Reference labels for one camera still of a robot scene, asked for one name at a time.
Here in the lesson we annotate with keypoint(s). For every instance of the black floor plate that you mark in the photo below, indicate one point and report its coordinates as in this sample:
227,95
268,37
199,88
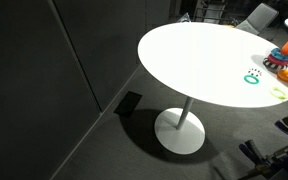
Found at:
128,104

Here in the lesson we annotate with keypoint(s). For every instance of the grey office chair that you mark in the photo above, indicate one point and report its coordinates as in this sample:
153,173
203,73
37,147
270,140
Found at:
259,18

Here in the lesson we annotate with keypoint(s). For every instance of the white table pedestal base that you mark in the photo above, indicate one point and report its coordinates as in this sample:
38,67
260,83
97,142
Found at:
180,133

